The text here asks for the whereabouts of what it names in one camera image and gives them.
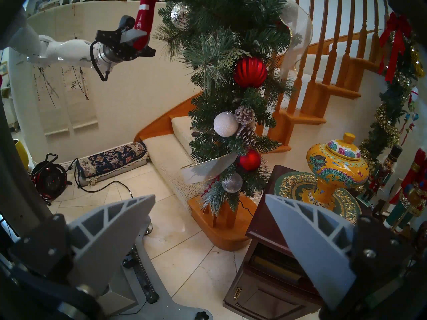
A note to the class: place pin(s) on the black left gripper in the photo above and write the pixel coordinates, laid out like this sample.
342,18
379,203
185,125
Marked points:
115,51

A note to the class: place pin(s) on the tinsel lamp post garland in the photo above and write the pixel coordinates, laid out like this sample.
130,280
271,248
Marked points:
390,106

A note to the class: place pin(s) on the carpeted wooden staircase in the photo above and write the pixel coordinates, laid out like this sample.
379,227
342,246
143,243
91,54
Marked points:
166,156

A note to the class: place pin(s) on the small black-hat nutcracker figure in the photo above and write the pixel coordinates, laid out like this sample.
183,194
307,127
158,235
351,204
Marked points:
382,176

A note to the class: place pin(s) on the right gripper ribbed grey right finger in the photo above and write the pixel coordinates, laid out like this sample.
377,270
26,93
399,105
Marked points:
317,242

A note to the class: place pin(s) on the dark wooden cabinet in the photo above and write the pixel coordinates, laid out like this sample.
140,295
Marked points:
267,222

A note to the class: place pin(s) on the wooden stair balustrade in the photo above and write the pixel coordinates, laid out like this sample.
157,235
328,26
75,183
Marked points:
310,102

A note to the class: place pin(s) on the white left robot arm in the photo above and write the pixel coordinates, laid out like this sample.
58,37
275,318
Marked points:
63,52

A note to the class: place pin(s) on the green pine garland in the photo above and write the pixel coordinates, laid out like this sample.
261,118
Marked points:
217,49

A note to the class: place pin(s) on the small red ball ornament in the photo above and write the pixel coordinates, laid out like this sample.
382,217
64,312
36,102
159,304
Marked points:
248,160

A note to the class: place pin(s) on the red velvet bow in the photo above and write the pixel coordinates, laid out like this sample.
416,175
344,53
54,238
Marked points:
395,42

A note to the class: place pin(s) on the frosted pine cone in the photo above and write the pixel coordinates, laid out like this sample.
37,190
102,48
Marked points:
244,115
247,135

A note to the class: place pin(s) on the right gripper ribbed grey left finger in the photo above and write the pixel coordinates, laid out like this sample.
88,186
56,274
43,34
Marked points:
106,236

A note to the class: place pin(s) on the tall red nutcracker figure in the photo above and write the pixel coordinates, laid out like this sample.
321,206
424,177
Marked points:
410,192

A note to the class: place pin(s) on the silver faceted ball ornament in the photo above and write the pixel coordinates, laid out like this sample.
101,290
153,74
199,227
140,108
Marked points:
180,15

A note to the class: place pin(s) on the clear snowflake ball ornament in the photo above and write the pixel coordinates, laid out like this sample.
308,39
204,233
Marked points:
232,183

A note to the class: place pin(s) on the yellow porcelain lidded urn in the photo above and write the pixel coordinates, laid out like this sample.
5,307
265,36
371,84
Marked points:
337,166

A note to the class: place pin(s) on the black star knob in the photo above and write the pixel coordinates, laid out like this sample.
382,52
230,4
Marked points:
201,315

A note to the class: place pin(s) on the yellow ceramic pot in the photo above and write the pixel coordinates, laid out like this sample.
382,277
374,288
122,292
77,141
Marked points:
21,152

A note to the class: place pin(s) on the red mini stocking ornament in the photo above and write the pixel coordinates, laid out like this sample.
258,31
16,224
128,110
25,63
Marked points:
145,19

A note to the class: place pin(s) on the gold bell ornament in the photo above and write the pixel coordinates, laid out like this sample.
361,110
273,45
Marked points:
417,61

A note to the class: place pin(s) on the black power strip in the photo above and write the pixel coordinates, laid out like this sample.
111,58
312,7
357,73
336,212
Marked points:
143,276

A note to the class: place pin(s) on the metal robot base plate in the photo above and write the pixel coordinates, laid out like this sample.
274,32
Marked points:
160,299

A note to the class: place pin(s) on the green gold decorative plate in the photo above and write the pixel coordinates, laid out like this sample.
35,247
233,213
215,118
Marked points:
293,189

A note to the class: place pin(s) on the white glitter ball ornament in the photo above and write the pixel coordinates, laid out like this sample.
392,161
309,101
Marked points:
226,124

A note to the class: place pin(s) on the dark patterned rug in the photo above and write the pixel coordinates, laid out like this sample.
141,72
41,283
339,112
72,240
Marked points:
113,159

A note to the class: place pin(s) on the hanging ink painting scroll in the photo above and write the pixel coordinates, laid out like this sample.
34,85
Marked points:
50,99
80,92

